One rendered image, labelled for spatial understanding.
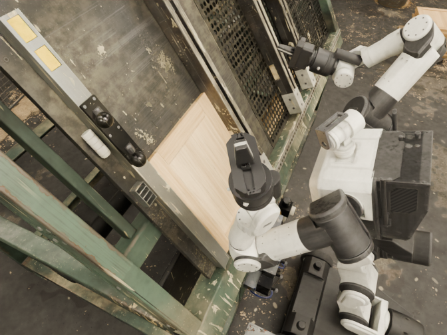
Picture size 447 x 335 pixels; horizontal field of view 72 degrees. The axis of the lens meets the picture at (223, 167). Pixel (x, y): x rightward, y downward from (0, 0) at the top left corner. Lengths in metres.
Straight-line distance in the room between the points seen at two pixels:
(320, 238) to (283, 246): 0.11
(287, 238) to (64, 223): 0.54
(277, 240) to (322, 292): 1.14
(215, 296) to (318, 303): 0.92
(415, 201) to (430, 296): 1.58
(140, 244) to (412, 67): 0.97
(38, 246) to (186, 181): 0.76
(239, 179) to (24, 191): 0.45
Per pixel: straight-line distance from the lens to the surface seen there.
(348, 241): 0.81
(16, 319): 2.39
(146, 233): 1.00
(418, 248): 1.20
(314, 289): 1.97
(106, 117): 0.71
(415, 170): 0.89
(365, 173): 0.88
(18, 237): 1.60
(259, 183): 0.52
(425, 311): 2.40
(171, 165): 0.99
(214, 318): 1.16
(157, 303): 0.97
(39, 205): 0.76
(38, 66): 0.83
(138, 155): 0.75
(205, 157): 1.11
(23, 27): 0.83
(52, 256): 1.49
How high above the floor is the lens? 2.00
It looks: 51 degrees down
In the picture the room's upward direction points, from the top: straight up
